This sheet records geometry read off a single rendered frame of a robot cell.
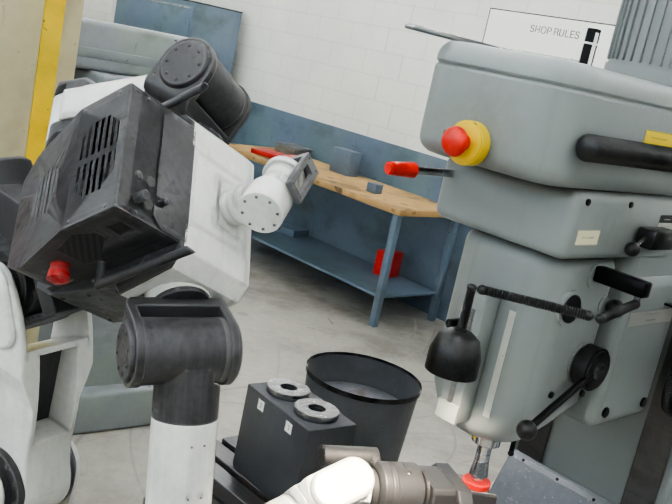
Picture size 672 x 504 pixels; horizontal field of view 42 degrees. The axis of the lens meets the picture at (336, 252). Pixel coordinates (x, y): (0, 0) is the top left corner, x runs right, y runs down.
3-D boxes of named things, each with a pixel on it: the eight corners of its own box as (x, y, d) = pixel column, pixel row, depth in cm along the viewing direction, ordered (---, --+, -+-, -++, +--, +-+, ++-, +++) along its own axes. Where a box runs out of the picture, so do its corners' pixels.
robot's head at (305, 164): (239, 186, 124) (285, 173, 120) (260, 157, 130) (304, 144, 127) (259, 223, 126) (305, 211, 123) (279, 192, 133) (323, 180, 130)
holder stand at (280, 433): (289, 519, 169) (309, 424, 164) (231, 465, 185) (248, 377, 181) (338, 509, 176) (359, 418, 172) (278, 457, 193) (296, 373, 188)
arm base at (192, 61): (128, 105, 133) (192, 111, 128) (156, 33, 136) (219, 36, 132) (176, 151, 146) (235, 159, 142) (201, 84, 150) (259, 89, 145)
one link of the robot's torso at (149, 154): (-47, 319, 122) (135, 244, 104) (-3, 121, 138) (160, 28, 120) (116, 380, 143) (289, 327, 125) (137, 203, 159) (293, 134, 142)
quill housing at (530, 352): (508, 464, 130) (564, 258, 123) (407, 406, 144) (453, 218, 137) (576, 444, 143) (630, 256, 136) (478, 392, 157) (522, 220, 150)
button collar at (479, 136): (475, 169, 116) (486, 124, 114) (441, 159, 120) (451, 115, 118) (485, 170, 117) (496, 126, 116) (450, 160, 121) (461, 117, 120)
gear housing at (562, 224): (563, 262, 119) (582, 191, 117) (429, 214, 136) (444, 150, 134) (674, 259, 143) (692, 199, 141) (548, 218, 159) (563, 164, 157)
